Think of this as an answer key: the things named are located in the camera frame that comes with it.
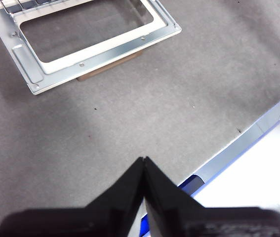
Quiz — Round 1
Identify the metal oven wire rack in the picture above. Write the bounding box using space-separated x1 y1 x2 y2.
0 0 91 13

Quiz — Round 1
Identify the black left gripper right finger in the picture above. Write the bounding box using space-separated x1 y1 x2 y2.
143 155 280 237

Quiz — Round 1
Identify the glass oven door with handle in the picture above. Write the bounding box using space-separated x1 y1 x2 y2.
0 0 182 96

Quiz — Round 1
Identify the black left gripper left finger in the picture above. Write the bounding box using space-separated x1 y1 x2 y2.
0 157 145 237

